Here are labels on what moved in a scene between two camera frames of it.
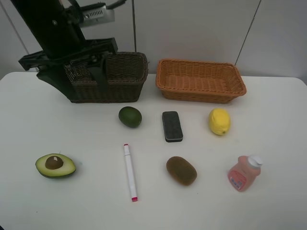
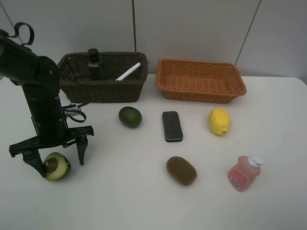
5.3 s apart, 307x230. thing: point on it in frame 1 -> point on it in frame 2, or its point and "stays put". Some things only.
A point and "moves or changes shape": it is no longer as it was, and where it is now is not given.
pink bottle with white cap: [242, 175] stays put
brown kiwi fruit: [181, 170] stays put
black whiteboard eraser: [172, 127] stays put
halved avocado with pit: [55, 165] moves or changes shape
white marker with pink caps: [134, 198] -> [128, 72]
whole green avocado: [130, 116] stays put
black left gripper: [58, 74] -> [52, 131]
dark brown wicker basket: [126, 71] stays put
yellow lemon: [219, 121] stays put
